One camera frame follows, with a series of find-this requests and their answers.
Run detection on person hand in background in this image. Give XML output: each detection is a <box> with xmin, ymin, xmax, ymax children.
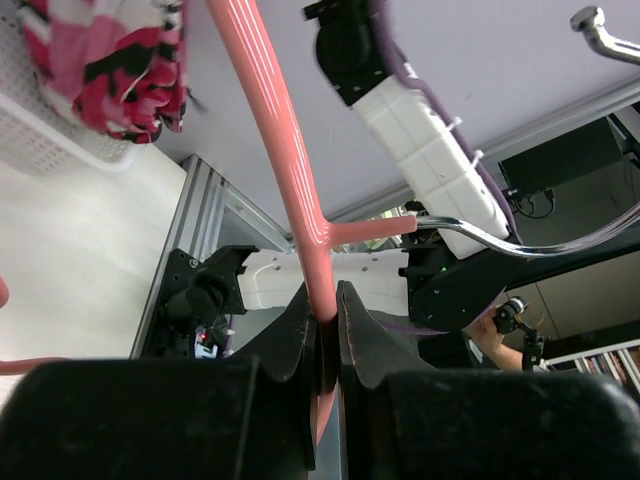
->
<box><xmin>471</xmin><ymin>307</ymin><xmax>523</xmax><ymax>371</ymax></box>

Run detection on white plastic basket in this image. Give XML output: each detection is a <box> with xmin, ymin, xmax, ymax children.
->
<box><xmin>1</xmin><ymin>1</ymin><xmax>143</xmax><ymax>174</ymax></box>

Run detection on pink camouflage trousers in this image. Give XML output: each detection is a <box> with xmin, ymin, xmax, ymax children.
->
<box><xmin>17</xmin><ymin>0</ymin><xmax>195</xmax><ymax>144</ymax></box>

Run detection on pink plastic hanger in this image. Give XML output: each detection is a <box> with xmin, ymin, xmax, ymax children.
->
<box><xmin>0</xmin><ymin>0</ymin><xmax>640</xmax><ymax>449</ymax></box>

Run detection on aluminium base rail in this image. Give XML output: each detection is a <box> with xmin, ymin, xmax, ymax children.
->
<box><xmin>130</xmin><ymin>154</ymin><xmax>293</xmax><ymax>358</ymax></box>

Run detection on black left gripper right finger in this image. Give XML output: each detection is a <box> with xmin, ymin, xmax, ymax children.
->
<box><xmin>337</xmin><ymin>281</ymin><xmax>639</xmax><ymax>479</ymax></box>

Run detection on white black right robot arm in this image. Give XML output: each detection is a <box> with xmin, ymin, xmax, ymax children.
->
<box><xmin>187</xmin><ymin>1</ymin><xmax>536</xmax><ymax>335</ymax></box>

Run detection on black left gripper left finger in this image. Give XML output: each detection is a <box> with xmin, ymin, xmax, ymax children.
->
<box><xmin>1</xmin><ymin>289</ymin><xmax>317</xmax><ymax>479</ymax></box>

